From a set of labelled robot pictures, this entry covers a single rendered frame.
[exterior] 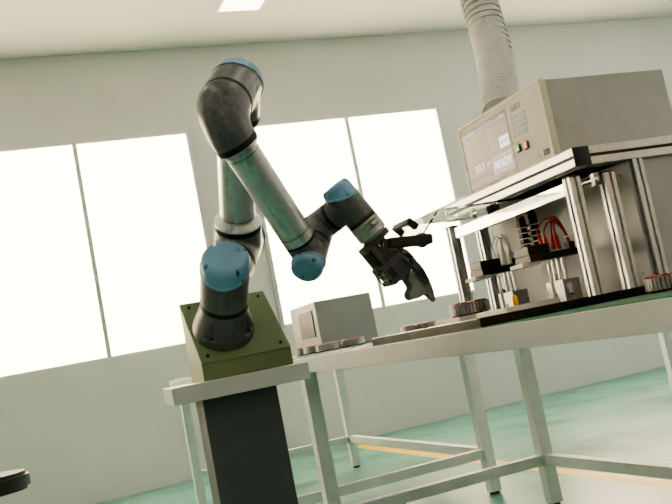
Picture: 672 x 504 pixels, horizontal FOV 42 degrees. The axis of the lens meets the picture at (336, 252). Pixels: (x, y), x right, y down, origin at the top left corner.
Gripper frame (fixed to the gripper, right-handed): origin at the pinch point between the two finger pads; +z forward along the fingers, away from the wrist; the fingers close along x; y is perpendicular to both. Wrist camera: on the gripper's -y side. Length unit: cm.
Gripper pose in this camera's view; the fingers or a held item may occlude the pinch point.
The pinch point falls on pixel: (432, 295)
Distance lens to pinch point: 211.5
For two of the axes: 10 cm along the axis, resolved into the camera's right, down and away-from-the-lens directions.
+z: 6.3, 7.7, 0.9
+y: -7.1, 6.2, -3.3
